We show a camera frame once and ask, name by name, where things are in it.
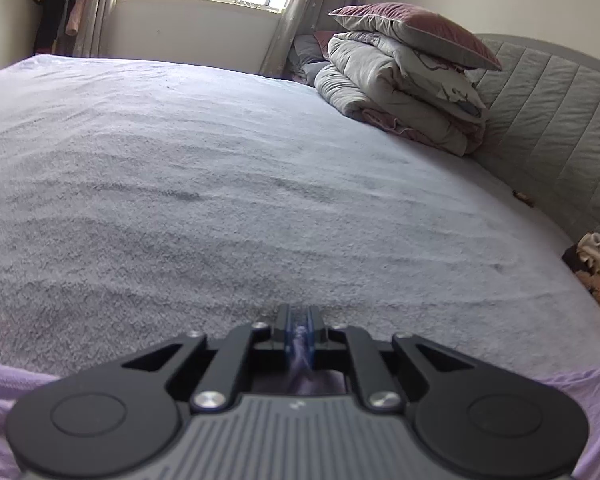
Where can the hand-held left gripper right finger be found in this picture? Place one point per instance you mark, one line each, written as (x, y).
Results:
(311, 330)

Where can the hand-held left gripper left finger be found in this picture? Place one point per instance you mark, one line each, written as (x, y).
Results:
(286, 330)

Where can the purple garment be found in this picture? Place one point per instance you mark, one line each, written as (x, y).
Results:
(0, 400)

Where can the brown and cream clothes pile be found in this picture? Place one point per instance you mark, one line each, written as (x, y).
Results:
(597, 265)

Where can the dark hanging clothes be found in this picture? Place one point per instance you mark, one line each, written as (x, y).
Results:
(55, 5)

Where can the grey fleece bed blanket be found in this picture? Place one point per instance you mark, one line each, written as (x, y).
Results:
(230, 185)

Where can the small brown object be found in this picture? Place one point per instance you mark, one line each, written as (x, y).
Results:
(524, 199)

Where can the folded grey quilt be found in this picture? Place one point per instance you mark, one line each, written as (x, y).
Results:
(390, 90)

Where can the grey pillow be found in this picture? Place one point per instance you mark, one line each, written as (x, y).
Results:
(307, 55)

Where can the small pink pillow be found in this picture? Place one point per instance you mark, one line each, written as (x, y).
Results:
(322, 40)

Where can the grey quilted headboard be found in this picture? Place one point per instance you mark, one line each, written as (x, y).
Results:
(555, 125)

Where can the pink velvet pillow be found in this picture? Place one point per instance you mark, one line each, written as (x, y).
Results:
(420, 25)

